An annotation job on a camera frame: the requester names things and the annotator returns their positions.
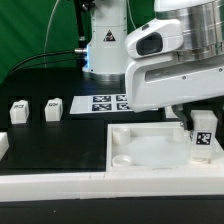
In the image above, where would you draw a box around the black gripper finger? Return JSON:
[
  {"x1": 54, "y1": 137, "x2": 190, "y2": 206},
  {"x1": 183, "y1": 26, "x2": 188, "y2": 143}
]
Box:
[{"x1": 172, "y1": 104, "x2": 193, "y2": 131}]

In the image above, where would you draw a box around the white AprilTag base sheet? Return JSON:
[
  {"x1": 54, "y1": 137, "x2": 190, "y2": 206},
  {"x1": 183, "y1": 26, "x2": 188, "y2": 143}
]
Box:
[{"x1": 69, "y1": 93, "x2": 159, "y2": 115}]

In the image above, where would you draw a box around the white square tabletop tray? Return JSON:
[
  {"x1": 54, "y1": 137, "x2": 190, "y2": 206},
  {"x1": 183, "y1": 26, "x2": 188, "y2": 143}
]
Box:
[{"x1": 106, "y1": 122, "x2": 224, "y2": 173}]

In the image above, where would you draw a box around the white U-shaped obstacle fence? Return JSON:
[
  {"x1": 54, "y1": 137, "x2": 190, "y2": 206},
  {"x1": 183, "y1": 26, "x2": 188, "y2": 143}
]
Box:
[{"x1": 0, "y1": 131, "x2": 224, "y2": 203}]

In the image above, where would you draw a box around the black cable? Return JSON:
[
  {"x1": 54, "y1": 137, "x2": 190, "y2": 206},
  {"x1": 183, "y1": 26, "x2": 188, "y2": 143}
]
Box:
[{"x1": 7, "y1": 49, "x2": 88, "y2": 77}]

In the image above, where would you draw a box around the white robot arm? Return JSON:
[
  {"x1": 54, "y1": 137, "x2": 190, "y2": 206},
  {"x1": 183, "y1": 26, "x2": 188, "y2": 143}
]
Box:
[{"x1": 83, "y1": 0, "x2": 224, "y2": 130}]

